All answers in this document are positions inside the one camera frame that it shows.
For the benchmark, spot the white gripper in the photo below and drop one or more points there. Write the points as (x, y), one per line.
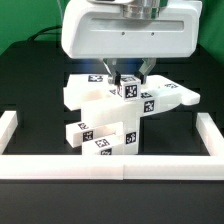
(103, 29)

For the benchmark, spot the white tagged cube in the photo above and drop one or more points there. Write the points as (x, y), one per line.
(129, 88)

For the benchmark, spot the white chair back frame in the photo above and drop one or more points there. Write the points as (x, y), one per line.
(101, 103)

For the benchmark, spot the white chair seat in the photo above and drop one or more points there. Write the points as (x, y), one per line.
(130, 129)

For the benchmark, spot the white front fence rail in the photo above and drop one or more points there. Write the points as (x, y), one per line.
(112, 167)

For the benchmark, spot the white fence rail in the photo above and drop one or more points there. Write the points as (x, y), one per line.
(210, 135)
(112, 167)
(8, 124)

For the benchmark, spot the white right fence rail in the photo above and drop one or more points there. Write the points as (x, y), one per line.
(210, 135)

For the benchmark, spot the white left fence rail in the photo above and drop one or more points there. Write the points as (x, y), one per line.
(8, 124)

